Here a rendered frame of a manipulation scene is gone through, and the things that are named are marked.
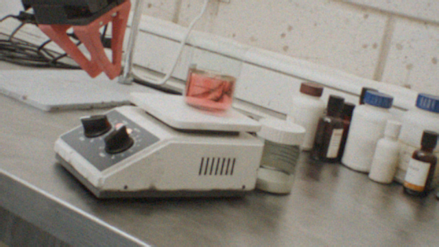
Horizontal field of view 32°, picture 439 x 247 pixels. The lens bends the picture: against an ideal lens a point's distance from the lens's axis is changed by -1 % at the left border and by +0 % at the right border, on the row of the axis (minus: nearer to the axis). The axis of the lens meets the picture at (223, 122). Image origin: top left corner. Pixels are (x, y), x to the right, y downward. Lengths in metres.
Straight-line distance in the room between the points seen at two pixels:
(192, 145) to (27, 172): 0.18
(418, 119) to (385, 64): 0.22
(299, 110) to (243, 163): 0.32
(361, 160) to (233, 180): 0.32
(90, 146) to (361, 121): 0.45
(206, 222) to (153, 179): 0.07
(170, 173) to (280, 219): 0.13
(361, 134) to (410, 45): 0.22
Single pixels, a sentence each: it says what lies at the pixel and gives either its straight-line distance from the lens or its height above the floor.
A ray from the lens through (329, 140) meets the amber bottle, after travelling 1.13.
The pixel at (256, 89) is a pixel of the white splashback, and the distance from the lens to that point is 1.36.
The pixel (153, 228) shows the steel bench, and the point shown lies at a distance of 0.73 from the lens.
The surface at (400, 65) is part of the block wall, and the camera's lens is 1.28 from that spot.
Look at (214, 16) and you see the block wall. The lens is 1.47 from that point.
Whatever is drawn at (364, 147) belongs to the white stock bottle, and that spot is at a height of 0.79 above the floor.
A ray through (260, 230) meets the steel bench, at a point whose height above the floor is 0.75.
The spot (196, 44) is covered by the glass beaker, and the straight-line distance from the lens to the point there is 0.85.
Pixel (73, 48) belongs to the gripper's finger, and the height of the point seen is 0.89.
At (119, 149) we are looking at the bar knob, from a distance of 0.79.
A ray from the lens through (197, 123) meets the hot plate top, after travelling 0.81.
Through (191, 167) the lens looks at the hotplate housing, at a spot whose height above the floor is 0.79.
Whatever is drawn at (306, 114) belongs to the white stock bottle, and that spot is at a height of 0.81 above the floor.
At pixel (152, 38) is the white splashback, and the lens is 1.51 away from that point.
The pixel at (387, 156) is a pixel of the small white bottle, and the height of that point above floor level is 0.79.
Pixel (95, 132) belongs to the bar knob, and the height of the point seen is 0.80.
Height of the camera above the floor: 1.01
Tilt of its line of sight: 12 degrees down
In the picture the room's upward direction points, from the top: 12 degrees clockwise
